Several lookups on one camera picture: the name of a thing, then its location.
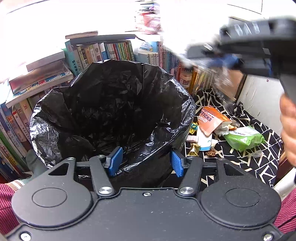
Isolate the colourful picture books stack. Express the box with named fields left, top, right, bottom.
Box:
left=175, top=62, right=216, bottom=92

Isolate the row of green red books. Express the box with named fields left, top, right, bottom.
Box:
left=63, top=40, right=135, bottom=76

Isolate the row of blue books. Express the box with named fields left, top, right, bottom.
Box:
left=133, top=41, right=183, bottom=81

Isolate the left stacked books pile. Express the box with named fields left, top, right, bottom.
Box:
left=1, top=49, right=73, bottom=181

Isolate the person's right hand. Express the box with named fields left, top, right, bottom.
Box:
left=280, top=94, right=296, bottom=167

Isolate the white blue snack packet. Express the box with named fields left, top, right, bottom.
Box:
left=197, top=126, right=212, bottom=151

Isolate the brown crumb scrap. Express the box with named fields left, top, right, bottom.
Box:
left=205, top=150, right=216, bottom=158

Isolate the blue gold candy wrapper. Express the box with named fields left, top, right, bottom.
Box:
left=189, top=122, right=198, bottom=135

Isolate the orange potato sticks bag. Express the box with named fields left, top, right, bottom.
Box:
left=198, top=106, right=232, bottom=136

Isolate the brown cardboard folder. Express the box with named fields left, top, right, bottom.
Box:
left=213, top=67, right=247, bottom=102

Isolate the black trash bag bin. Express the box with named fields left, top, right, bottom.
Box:
left=30, top=60, right=196, bottom=188

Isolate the green wet wipes pack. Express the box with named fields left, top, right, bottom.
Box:
left=223, top=126, right=265, bottom=152

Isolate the small white jar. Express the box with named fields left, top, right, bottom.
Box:
left=180, top=70, right=192, bottom=89

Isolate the black white patterned cloth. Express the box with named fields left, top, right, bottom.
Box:
left=194, top=90, right=282, bottom=187

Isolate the red plastic basket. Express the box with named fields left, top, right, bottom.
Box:
left=136, top=1, right=161, bottom=35

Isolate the red striped left sleeve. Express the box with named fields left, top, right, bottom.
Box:
left=0, top=180, right=25, bottom=235

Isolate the dark flat book on top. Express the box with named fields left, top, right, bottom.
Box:
left=65, top=33, right=139, bottom=46

